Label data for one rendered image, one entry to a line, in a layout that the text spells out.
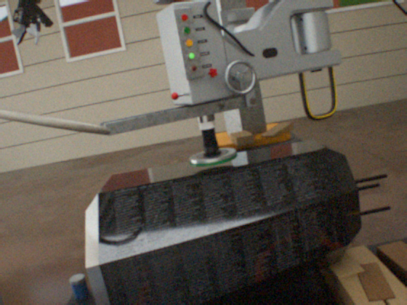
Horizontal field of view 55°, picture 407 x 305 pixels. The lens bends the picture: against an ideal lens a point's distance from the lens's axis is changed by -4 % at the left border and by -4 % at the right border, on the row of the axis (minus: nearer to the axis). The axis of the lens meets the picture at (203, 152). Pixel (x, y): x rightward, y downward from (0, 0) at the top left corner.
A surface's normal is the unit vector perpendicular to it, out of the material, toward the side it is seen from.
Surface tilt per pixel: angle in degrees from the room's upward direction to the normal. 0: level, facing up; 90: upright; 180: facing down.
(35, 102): 90
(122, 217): 45
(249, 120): 90
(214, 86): 90
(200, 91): 90
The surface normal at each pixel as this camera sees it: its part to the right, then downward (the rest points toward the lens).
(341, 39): 0.00, 0.20
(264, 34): 0.43, 0.11
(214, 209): -0.08, -0.55
